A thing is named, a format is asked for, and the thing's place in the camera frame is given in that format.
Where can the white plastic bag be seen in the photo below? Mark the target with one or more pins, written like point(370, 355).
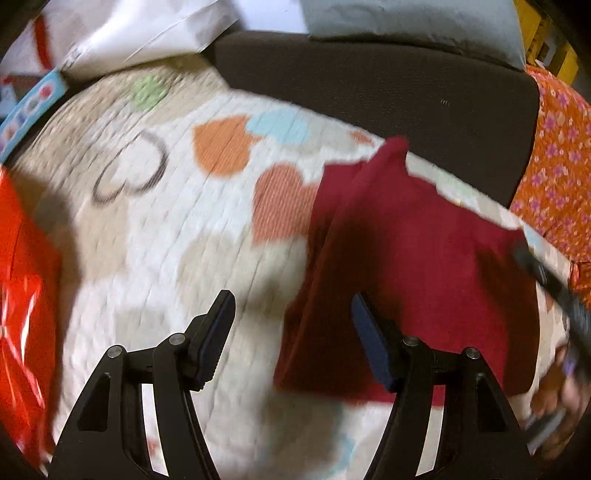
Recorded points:
point(138, 34)

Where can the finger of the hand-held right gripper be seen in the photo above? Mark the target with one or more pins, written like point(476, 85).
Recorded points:
point(556, 293)

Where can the red plastic bag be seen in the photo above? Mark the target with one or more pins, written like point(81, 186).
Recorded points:
point(23, 300)

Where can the grey pillow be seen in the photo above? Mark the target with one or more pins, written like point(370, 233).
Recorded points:
point(415, 25)

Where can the dark brown cushion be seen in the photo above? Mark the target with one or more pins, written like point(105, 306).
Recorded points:
point(369, 92)

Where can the blue dotted box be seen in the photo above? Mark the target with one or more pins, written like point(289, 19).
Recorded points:
point(31, 110)

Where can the maroon garment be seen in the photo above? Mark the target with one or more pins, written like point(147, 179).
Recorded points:
point(415, 230)

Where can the white bag with red print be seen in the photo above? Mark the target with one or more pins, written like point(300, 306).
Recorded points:
point(30, 48)

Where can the person's right hand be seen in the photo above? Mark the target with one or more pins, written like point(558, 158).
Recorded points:
point(561, 392)

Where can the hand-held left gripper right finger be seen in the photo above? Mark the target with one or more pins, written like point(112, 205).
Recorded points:
point(369, 344)

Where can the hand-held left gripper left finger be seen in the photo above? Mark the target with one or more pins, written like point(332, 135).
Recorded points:
point(216, 332)

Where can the orange floral cloth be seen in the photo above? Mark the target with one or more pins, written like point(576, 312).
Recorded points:
point(561, 161)

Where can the yellow box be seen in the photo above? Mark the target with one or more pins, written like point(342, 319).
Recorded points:
point(538, 27)

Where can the heart-printed quilt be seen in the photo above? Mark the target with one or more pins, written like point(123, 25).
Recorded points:
point(161, 258)

